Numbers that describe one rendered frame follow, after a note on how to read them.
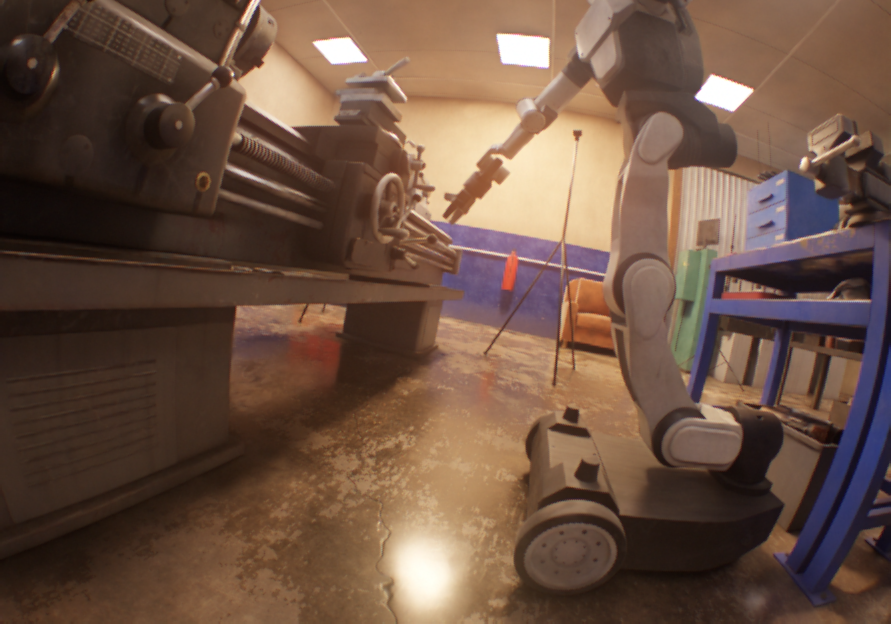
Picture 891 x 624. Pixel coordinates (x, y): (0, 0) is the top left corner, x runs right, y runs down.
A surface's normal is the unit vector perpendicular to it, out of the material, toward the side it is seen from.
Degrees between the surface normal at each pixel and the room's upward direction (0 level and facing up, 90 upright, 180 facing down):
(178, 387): 90
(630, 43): 103
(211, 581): 0
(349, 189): 90
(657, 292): 90
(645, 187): 114
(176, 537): 0
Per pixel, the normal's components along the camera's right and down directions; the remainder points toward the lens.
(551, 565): -0.23, -0.02
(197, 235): 0.95, 0.19
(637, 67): -0.62, 0.39
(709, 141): -0.20, 0.37
